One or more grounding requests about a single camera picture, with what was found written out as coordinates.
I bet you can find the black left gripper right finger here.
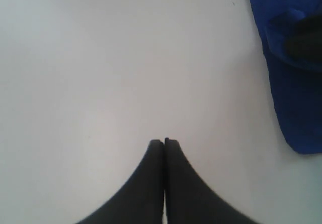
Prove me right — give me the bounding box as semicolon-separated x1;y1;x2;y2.
165;138;255;224

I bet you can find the blue microfibre towel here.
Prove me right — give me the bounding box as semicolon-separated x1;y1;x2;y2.
249;0;321;154

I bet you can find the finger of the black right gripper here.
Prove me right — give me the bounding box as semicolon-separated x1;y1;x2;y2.
284;15;321;60

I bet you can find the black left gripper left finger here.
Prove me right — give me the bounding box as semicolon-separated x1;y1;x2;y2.
80;140;164;224

